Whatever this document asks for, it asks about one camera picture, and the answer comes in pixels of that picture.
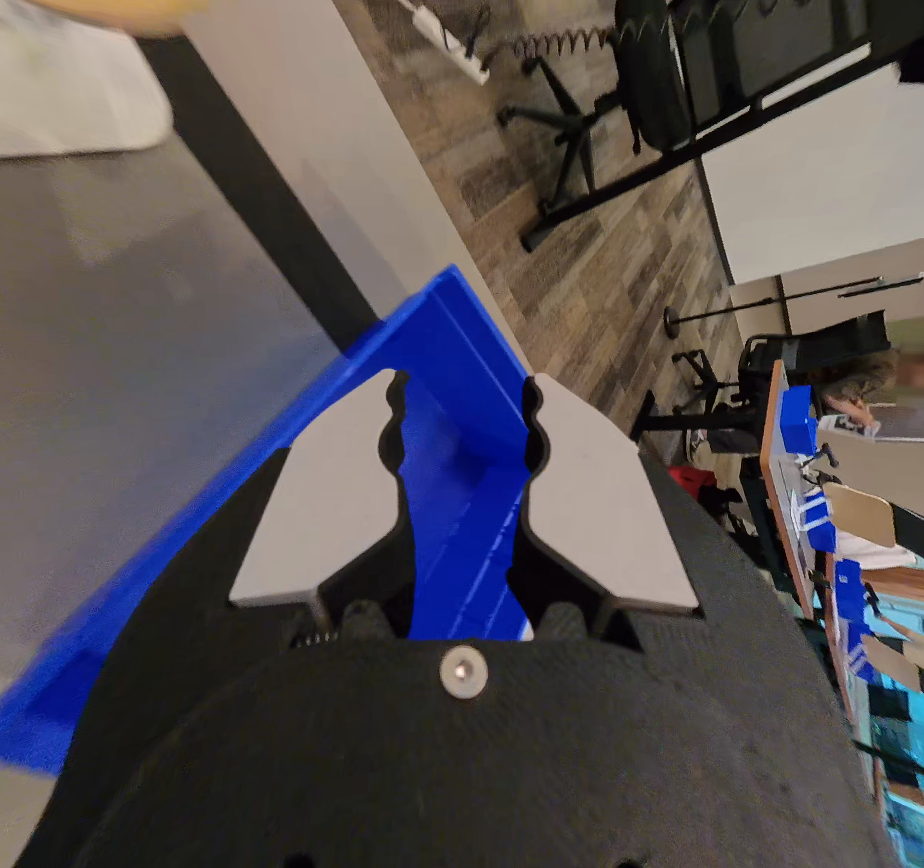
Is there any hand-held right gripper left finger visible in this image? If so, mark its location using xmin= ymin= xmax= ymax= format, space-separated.
xmin=230 ymin=370 xmax=416 ymax=636

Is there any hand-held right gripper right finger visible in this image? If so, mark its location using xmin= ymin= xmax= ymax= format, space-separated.
xmin=507 ymin=374 xmax=701 ymax=636

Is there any blue plastic bin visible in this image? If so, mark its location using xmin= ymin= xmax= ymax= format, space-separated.
xmin=834 ymin=559 xmax=869 ymax=623
xmin=797 ymin=492 xmax=838 ymax=553
xmin=0 ymin=265 xmax=537 ymax=775
xmin=780 ymin=386 xmax=820 ymax=453

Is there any red bag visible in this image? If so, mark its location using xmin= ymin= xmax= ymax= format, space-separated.
xmin=667 ymin=465 xmax=717 ymax=502

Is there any black floor stand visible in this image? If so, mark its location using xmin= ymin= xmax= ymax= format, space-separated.
xmin=663 ymin=276 xmax=885 ymax=340

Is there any black tape strip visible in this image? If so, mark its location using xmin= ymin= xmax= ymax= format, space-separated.
xmin=137 ymin=34 xmax=384 ymax=360

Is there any black office chair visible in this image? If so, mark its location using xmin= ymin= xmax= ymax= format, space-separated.
xmin=497 ymin=0 xmax=697 ymax=213

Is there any white power strip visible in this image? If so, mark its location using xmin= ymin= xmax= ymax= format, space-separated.
xmin=381 ymin=0 xmax=492 ymax=86

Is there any black coiled cable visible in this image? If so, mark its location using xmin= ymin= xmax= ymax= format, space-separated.
xmin=484 ymin=22 xmax=623 ymax=71

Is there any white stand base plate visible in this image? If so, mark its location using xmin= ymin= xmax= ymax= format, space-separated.
xmin=0 ymin=0 xmax=174 ymax=159

